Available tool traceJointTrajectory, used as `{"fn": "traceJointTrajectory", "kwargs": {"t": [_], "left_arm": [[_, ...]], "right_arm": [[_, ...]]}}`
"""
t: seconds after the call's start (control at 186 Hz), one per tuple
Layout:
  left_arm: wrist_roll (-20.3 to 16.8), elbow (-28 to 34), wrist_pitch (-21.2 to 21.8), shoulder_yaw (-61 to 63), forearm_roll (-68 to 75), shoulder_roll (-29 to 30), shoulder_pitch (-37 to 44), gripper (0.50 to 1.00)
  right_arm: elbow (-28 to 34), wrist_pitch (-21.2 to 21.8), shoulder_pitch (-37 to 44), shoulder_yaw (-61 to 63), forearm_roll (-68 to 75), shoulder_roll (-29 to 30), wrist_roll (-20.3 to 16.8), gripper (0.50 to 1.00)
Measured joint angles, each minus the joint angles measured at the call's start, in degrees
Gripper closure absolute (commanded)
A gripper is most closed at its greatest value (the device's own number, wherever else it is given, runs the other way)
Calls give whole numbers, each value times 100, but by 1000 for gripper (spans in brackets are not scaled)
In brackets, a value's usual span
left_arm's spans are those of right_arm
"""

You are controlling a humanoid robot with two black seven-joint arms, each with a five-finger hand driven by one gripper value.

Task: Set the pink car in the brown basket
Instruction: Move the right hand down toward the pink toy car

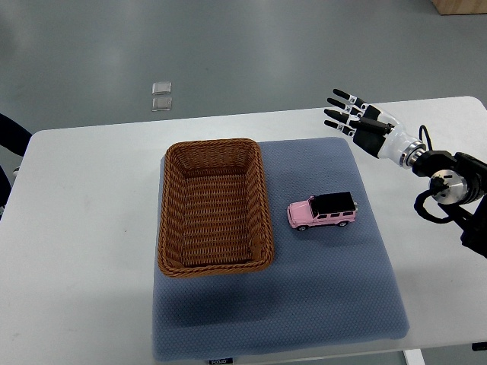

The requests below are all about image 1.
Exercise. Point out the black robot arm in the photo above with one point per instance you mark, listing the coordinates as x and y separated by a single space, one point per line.
456 193

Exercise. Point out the lower floor socket plate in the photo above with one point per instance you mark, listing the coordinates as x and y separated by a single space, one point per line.
161 104

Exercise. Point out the pink toy car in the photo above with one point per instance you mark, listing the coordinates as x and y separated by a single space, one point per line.
332 209

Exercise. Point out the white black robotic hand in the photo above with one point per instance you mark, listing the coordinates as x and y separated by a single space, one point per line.
374 130

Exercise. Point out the upper floor socket plate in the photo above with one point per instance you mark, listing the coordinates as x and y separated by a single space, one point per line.
161 87

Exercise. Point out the wooden box corner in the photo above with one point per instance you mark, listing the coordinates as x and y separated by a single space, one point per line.
460 7

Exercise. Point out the brown wicker basket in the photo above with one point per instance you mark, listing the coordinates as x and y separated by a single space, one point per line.
215 217

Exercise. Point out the white table leg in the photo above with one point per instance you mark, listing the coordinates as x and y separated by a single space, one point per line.
414 357

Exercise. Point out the floor socket plate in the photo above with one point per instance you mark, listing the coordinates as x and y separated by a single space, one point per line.
161 87
161 104

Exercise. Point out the blue grey cushion mat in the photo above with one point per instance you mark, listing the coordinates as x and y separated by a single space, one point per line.
326 285

